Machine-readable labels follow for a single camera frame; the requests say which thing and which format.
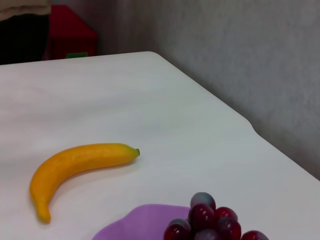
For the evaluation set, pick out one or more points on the yellow plastic banana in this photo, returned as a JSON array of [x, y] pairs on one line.
[[75, 160]]

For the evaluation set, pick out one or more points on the dark red grape bunch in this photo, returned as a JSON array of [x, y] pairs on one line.
[[202, 215]]

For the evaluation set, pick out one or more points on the purple wavy plastic bowl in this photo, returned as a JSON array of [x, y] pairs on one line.
[[140, 225]]

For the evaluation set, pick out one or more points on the red box with green label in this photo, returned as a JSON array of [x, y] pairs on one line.
[[72, 30]]

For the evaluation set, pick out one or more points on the black background object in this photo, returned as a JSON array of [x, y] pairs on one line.
[[22, 40]]

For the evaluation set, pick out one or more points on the beige background cloth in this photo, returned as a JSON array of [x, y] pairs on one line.
[[20, 7]]

